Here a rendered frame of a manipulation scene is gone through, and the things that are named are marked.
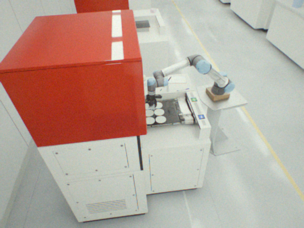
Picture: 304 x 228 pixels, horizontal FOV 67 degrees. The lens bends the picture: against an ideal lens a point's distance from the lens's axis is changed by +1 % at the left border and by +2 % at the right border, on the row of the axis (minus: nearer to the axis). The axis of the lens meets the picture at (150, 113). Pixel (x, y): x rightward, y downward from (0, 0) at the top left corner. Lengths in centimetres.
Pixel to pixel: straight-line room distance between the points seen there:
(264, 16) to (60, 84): 583
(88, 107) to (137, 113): 31
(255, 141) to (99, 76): 258
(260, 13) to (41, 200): 589
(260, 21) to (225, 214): 501
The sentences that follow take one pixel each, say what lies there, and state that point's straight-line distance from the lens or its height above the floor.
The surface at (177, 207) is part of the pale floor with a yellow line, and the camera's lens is 266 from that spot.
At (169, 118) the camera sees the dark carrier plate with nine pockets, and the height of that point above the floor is 90.
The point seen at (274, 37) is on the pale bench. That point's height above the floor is 21.
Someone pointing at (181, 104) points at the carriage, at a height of 88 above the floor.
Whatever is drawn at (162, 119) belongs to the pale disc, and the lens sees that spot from 218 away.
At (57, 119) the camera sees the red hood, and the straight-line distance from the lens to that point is 151.
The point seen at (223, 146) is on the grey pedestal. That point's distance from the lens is 322.
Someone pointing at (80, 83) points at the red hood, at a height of 169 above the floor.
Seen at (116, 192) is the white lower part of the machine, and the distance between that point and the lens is 215.
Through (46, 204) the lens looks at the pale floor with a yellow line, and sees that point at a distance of 296.
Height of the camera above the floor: 239
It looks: 41 degrees down
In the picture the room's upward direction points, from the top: 3 degrees counter-clockwise
